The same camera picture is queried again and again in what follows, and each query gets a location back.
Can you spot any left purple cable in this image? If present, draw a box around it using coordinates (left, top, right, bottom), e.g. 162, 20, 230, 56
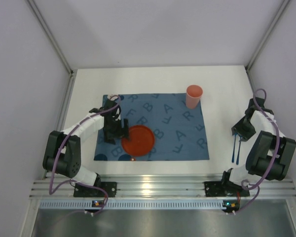
48, 95, 121, 217

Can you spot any blue fork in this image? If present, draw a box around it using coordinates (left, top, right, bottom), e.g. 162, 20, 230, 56
231, 133, 237, 163

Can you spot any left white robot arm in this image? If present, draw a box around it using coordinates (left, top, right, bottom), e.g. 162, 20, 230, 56
42, 95, 129, 193

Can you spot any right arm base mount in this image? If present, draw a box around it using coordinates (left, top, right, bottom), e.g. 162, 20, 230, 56
204, 181, 250, 198

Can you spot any aluminium mounting rail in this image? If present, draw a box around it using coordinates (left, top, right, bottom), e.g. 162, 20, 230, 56
30, 174, 296, 199

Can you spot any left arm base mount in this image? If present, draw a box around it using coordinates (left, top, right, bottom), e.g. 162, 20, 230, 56
73, 182, 117, 198

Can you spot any blue letter-print placemat cloth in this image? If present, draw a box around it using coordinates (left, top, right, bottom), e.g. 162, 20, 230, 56
93, 92, 210, 161

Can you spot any pink plastic cup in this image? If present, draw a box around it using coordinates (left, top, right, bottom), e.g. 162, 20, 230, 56
185, 85, 203, 109

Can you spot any blue spoon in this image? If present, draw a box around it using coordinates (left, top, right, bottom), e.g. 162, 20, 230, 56
236, 136, 242, 165

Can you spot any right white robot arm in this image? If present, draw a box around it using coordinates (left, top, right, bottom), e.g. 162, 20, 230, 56
222, 98, 296, 189

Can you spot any red round plate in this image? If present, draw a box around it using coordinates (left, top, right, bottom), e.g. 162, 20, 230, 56
121, 125, 155, 157

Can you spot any perforated cable tray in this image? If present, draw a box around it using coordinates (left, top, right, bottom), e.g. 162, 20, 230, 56
39, 199, 239, 210

